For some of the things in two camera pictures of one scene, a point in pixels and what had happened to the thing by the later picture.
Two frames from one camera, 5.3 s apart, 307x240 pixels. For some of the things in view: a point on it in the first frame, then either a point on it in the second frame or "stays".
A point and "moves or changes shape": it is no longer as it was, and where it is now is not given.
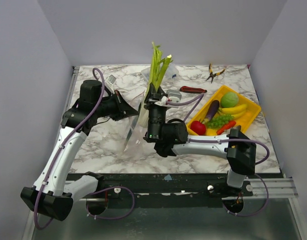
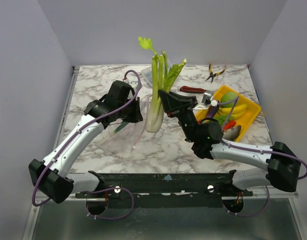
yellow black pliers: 212,75 stays
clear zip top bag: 134,143 → 128,134
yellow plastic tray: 252,111 stays
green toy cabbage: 229,99 stays
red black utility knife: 192,90 stays
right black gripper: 155,103 → 179,110
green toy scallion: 133,121 → 122,125
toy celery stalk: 158,65 moves or changes shape
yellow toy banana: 237,111 stays
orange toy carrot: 229,125 stays
